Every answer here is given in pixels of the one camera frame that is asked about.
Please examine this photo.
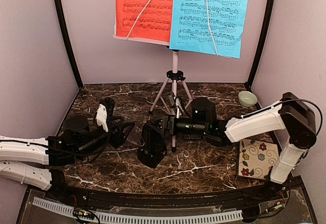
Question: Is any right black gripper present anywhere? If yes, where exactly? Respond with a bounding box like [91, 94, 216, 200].
[148, 115, 208, 136]

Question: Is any black metronome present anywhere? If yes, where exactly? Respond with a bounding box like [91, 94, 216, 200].
[137, 122, 167, 169]

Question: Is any white music stand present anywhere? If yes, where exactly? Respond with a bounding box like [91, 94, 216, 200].
[113, 0, 252, 152]

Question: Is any red sheet music paper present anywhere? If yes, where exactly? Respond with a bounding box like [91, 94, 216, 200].
[114, 0, 173, 45]

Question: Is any blue sheet music paper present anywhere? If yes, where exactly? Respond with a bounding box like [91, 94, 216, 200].
[169, 0, 248, 59]

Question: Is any clear metronome cover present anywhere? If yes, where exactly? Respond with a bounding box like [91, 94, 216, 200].
[127, 131, 144, 147]

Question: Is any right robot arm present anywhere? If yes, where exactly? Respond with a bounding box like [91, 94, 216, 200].
[138, 92, 321, 201]

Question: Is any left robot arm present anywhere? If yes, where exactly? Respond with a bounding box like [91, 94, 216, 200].
[1, 115, 135, 202]

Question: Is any pale green bowl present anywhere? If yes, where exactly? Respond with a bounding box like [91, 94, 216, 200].
[238, 91, 258, 108]

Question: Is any floral ceramic tile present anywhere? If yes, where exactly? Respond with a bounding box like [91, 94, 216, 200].
[238, 139, 279, 180]

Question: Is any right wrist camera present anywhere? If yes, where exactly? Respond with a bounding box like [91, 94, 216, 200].
[167, 92, 184, 118]

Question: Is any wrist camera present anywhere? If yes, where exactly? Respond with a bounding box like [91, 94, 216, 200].
[95, 97, 115, 132]
[167, 92, 184, 118]

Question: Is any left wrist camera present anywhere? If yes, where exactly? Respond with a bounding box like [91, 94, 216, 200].
[95, 97, 115, 132]

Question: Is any white slotted cable duct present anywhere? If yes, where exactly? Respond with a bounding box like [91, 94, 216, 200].
[32, 197, 243, 223]

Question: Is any right black frame post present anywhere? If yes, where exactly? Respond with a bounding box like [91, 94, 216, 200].
[244, 0, 275, 91]

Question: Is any black frame post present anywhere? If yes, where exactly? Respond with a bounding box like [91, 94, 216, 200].
[244, 0, 275, 91]
[54, 0, 84, 90]

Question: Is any left black frame post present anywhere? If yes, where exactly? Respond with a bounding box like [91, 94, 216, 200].
[54, 0, 84, 90]

